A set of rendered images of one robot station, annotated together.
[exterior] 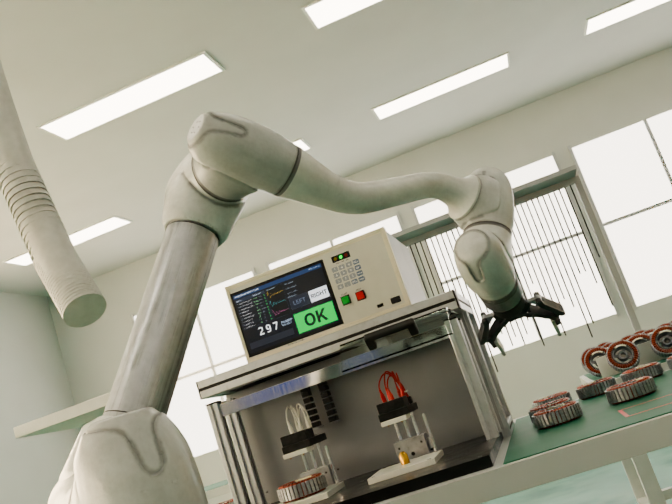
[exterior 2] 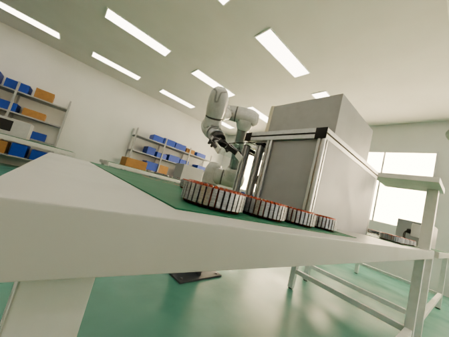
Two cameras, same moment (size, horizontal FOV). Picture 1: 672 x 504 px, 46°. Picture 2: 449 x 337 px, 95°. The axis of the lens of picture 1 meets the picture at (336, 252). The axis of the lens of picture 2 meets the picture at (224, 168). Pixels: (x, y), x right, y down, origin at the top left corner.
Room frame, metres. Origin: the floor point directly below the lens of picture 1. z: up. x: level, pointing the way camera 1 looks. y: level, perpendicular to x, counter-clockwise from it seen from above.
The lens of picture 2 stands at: (2.49, -1.10, 0.78)
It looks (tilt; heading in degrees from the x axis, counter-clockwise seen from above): 6 degrees up; 131
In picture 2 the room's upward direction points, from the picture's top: 15 degrees clockwise
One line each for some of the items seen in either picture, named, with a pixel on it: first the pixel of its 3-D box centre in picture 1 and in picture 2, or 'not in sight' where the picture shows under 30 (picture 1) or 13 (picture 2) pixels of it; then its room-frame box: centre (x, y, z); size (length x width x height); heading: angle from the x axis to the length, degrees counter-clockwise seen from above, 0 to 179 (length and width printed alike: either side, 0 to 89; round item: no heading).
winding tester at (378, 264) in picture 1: (334, 300); (317, 135); (2.11, 0.05, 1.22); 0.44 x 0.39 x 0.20; 79
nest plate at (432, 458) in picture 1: (406, 466); not in sight; (1.78, 0.00, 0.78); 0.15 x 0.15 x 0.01; 79
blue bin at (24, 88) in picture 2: not in sight; (19, 87); (-4.77, -0.83, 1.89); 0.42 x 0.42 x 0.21; 77
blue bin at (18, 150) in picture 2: not in sight; (19, 150); (-4.69, -0.44, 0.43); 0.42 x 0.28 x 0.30; 167
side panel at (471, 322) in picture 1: (486, 372); (286, 176); (2.13, -0.27, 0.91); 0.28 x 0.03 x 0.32; 169
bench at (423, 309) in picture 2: not in sight; (380, 265); (2.46, 2.41, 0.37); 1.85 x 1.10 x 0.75; 79
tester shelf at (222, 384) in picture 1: (344, 346); (313, 156); (2.11, 0.06, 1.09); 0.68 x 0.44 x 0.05; 79
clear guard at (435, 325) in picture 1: (404, 340); (246, 154); (1.77, -0.08, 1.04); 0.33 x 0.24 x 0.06; 169
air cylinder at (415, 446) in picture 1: (413, 448); not in sight; (1.92, -0.02, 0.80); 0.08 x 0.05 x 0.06; 79
